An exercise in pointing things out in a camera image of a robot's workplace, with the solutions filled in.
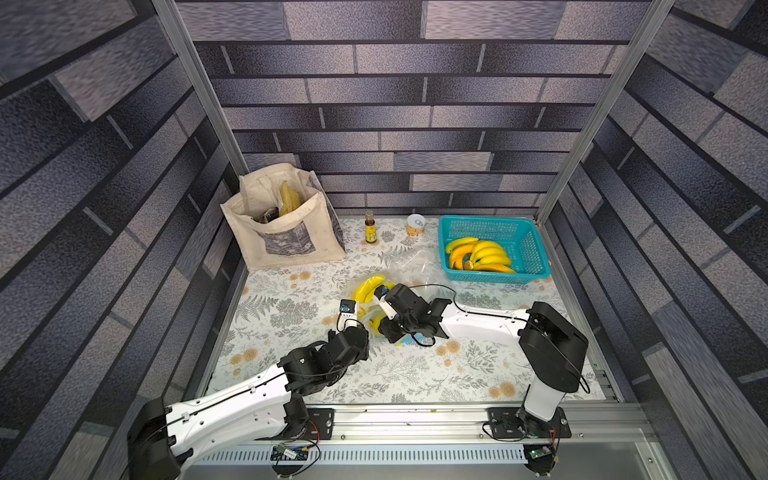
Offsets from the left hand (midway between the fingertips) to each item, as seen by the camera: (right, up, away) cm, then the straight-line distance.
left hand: (367, 328), depth 78 cm
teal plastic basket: (+55, +25, +32) cm, 68 cm away
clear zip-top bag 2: (+12, -2, -3) cm, 13 cm away
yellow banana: (+33, +24, +32) cm, 51 cm away
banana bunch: (-1, +8, +12) cm, 14 cm away
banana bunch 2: (+40, +19, +22) cm, 50 cm away
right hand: (+3, -1, +8) cm, 9 cm away
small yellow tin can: (+16, +30, +33) cm, 47 cm away
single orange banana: (+30, +19, +25) cm, 44 cm away
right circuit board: (+43, -30, -5) cm, 53 cm away
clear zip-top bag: (+13, +15, +27) cm, 34 cm away
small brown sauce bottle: (-1, +29, +28) cm, 40 cm away
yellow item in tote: (-26, +38, +17) cm, 49 cm away
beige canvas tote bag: (-25, +30, +6) cm, 40 cm away
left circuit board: (-19, -28, -7) cm, 34 cm away
